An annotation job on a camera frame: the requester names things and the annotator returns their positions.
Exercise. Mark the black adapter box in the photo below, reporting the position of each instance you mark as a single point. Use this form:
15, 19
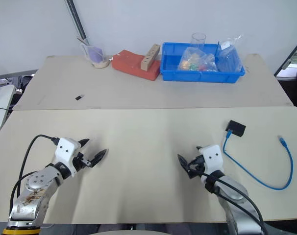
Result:
236, 128

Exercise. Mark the white side desk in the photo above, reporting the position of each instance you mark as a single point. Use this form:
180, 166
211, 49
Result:
0, 105

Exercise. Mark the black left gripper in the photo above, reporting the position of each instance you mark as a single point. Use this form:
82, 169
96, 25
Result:
78, 163

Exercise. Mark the blue plastic bin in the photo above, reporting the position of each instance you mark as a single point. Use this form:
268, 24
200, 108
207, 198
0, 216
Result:
170, 71

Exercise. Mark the bag of dark items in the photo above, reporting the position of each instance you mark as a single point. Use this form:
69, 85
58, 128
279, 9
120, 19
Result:
228, 60

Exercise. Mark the wooden block with holes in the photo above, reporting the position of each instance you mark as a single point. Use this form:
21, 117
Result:
149, 57

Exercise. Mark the bag of colourful small items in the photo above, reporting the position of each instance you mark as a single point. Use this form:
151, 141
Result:
196, 61

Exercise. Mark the small black USB dongle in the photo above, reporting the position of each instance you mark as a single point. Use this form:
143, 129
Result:
79, 97

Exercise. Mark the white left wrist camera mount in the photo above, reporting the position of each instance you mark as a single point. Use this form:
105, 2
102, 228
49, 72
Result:
65, 150

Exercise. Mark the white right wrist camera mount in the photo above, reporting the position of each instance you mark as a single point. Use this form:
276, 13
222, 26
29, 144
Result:
213, 157

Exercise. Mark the purple cloth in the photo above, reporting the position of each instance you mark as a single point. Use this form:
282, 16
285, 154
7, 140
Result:
95, 54

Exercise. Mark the clear plastic cup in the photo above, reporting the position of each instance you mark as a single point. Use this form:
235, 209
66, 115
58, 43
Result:
198, 40

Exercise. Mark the red foam block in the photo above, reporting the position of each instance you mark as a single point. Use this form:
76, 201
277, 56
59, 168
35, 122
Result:
129, 63

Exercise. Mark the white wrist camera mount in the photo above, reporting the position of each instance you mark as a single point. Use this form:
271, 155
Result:
213, 157
65, 150

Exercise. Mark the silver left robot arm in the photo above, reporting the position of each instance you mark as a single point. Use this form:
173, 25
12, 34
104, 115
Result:
34, 188

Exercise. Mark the black framed glass panel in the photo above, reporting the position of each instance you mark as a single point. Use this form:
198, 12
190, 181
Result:
288, 58

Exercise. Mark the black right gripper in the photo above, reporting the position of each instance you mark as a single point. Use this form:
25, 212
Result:
197, 166

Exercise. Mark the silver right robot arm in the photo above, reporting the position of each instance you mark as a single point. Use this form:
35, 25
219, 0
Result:
233, 193

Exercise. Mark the clear measuring beaker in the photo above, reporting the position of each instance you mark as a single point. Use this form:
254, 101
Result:
98, 60

